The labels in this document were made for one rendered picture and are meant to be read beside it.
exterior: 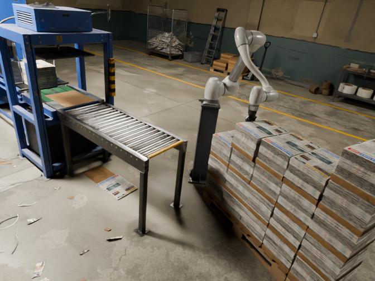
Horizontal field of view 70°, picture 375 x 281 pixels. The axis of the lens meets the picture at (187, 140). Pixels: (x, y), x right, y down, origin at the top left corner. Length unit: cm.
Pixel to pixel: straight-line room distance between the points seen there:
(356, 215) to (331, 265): 43
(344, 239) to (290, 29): 766
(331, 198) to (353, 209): 13
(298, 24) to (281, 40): 61
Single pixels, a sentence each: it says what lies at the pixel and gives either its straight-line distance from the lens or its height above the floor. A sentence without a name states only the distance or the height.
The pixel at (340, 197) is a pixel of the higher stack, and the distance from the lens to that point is 189.
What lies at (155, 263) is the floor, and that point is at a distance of 245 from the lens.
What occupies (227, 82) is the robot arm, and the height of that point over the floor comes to 124.
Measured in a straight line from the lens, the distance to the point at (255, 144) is 220.
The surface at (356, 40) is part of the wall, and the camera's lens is 869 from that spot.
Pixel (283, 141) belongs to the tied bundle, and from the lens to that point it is 222.
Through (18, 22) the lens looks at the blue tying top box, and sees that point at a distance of 338.
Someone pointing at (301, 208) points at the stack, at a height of 74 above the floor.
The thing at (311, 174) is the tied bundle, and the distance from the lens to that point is 195.
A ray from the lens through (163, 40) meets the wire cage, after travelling 1008.
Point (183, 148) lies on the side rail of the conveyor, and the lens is 249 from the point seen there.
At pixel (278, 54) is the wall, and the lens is 920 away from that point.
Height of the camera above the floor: 195
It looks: 27 degrees down
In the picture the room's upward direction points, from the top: 7 degrees clockwise
